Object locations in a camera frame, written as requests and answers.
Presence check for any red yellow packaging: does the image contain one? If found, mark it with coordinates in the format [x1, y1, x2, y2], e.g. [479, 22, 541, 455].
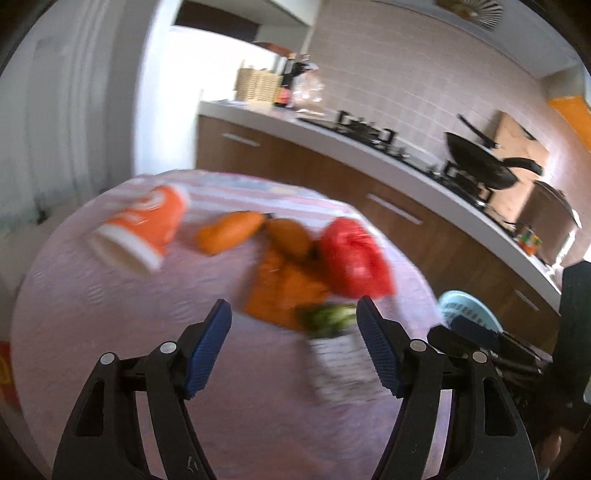
[0, 342, 19, 407]

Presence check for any green vegetable scrap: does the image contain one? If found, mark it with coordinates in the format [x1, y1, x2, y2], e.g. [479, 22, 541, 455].
[298, 302, 358, 340]

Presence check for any white kitchen countertop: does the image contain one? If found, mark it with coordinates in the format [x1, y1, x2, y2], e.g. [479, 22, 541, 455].
[198, 99, 561, 315]

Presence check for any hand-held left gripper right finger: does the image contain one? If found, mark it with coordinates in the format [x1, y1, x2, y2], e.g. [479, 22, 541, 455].
[356, 295, 539, 480]

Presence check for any black gas stove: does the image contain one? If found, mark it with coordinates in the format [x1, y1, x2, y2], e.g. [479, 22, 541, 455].
[298, 110, 509, 217]

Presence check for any orange paper cup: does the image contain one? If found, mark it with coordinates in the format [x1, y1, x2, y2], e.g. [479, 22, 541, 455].
[90, 184, 191, 278]

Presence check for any red plastic bag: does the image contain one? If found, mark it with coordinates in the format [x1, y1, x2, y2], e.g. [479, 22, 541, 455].
[318, 218, 395, 298]

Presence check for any wooden kitchen cabinet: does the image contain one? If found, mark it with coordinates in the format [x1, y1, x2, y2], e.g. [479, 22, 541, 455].
[196, 115, 561, 356]

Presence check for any black wok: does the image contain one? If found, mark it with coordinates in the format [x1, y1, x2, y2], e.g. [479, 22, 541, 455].
[443, 131, 544, 204]

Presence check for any wooden cutting board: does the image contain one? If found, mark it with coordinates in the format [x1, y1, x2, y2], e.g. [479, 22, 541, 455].
[494, 111, 550, 222]

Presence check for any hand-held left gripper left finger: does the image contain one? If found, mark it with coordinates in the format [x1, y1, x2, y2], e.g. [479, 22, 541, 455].
[53, 299, 232, 480]

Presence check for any white sliding door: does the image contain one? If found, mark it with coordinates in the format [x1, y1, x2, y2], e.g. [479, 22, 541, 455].
[0, 0, 153, 232]

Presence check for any beige chopstick holder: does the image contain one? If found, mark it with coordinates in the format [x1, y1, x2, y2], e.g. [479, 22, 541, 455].
[235, 67, 283, 103]

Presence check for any orange wall cabinet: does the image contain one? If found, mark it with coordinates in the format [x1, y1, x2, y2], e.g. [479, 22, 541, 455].
[547, 95, 591, 153]

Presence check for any orange snack packet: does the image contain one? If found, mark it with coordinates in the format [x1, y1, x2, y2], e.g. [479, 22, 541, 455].
[244, 249, 331, 330]

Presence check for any white patterned wrapper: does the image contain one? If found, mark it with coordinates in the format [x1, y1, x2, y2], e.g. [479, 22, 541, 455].
[307, 335, 393, 404]

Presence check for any light blue plastic basket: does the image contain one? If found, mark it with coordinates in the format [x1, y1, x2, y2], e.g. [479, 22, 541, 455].
[436, 290, 504, 333]

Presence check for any brown rice cooker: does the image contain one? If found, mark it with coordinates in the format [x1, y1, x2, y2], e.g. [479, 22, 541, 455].
[517, 181, 583, 264]

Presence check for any colourful puzzle cube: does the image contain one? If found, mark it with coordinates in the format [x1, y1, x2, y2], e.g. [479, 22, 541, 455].
[517, 226, 544, 256]

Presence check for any black cooking utensil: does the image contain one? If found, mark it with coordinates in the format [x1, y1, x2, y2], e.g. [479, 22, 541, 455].
[458, 114, 502, 148]

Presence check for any clear plastic bag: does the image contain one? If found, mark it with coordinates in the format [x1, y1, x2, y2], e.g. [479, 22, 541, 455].
[295, 69, 326, 114]

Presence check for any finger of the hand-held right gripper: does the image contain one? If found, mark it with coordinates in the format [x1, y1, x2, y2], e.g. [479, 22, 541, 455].
[427, 324, 468, 358]
[450, 315, 504, 346]

